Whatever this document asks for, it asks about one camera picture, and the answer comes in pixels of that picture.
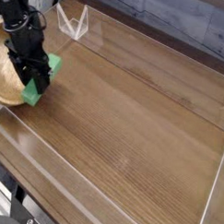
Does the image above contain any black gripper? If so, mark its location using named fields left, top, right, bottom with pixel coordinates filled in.
left=4, top=22, right=51, bottom=94

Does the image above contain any green rectangular stick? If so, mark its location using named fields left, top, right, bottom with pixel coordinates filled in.
left=21, top=53, right=63, bottom=107

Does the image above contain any wooden bowl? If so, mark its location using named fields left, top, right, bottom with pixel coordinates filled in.
left=0, top=18, right=24, bottom=106

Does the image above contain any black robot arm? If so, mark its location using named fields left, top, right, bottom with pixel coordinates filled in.
left=0, top=0, right=51, bottom=94

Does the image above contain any clear acrylic corner bracket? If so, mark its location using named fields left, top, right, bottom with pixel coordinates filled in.
left=56, top=4, right=88, bottom=41

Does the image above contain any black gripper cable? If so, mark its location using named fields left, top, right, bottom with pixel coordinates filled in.
left=28, top=9, right=49, bottom=31

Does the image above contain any clear acrylic back wall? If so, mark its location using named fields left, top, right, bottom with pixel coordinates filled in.
left=45, top=4, right=224, bottom=130

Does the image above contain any clear acrylic wall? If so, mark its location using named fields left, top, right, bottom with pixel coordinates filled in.
left=45, top=4, right=224, bottom=130
left=0, top=104, right=138, bottom=224

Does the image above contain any clear acrylic front wall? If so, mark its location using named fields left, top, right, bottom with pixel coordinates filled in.
left=0, top=104, right=138, bottom=224

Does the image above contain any black table leg bracket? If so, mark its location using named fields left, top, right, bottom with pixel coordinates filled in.
left=9, top=184, right=40, bottom=224

